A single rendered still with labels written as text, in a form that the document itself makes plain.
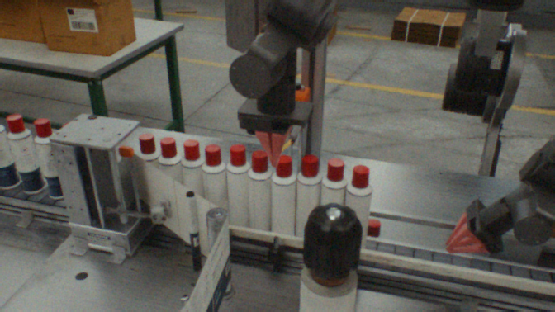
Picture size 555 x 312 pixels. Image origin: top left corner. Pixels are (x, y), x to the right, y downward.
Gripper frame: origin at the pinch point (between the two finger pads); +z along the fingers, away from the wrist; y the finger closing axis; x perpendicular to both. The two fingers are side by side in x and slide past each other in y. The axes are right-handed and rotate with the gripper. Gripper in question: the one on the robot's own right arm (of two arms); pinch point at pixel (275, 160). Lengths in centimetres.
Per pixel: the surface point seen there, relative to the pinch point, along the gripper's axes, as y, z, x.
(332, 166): 6.6, 10.4, 18.5
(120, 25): -119, 26, 150
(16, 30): -178, 32, 146
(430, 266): 27.7, 27.7, 15.1
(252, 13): -9.3, -17.9, 18.1
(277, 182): -3.9, 14.8, 16.4
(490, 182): 45, 35, 63
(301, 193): 0.9, 17.4, 17.9
